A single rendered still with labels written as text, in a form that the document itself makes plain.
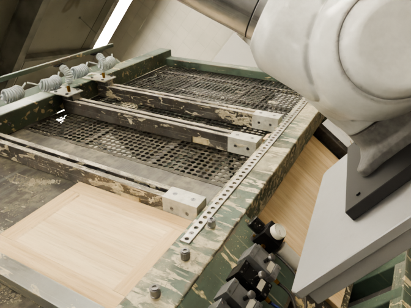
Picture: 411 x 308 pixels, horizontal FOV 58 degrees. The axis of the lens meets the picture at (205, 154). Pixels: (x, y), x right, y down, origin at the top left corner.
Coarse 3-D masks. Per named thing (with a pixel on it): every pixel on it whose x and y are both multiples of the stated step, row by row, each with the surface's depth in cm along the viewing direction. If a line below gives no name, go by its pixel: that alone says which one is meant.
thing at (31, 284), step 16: (0, 256) 97; (0, 272) 92; (16, 272) 92; (32, 272) 92; (16, 288) 91; (32, 288) 88; (48, 288) 87; (64, 288) 87; (48, 304) 85; (64, 304) 83; (80, 304) 83; (96, 304) 83
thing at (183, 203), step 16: (0, 144) 148; (16, 144) 146; (32, 144) 146; (16, 160) 148; (32, 160) 142; (48, 160) 136; (64, 160) 135; (80, 160) 134; (64, 176) 136; (80, 176) 131; (96, 176) 126; (112, 176) 125; (128, 176) 125; (112, 192) 126; (128, 192) 122; (144, 192) 118; (160, 192) 116; (176, 192) 116; (192, 192) 116; (160, 208) 117; (176, 208) 113; (192, 208) 110
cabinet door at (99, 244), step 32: (64, 192) 126; (96, 192) 126; (32, 224) 111; (64, 224) 112; (96, 224) 111; (128, 224) 111; (160, 224) 111; (32, 256) 100; (64, 256) 100; (96, 256) 100; (128, 256) 100; (160, 256) 99; (96, 288) 90; (128, 288) 90
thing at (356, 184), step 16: (352, 144) 82; (352, 160) 73; (400, 160) 55; (352, 176) 66; (368, 176) 60; (384, 176) 55; (400, 176) 52; (352, 192) 60; (368, 192) 55; (384, 192) 54; (352, 208) 56; (368, 208) 55
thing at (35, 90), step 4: (116, 60) 297; (112, 64) 292; (92, 68) 277; (96, 68) 279; (92, 72) 275; (64, 76) 258; (56, 80) 252; (64, 80) 256; (68, 80) 258; (56, 84) 250; (32, 88) 237; (36, 88) 239; (28, 92) 234; (32, 92) 235; (36, 92) 237; (24, 96) 230; (28, 96) 232; (0, 100) 219; (0, 104) 218; (4, 104) 219; (264, 132) 244; (228, 156) 198; (240, 160) 276; (228, 164) 201; (232, 168) 201; (232, 176) 203
